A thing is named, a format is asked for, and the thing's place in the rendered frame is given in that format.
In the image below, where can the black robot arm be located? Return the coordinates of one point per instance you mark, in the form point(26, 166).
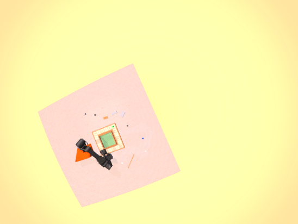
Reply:
point(103, 161)

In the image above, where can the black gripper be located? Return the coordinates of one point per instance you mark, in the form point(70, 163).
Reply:
point(103, 152)

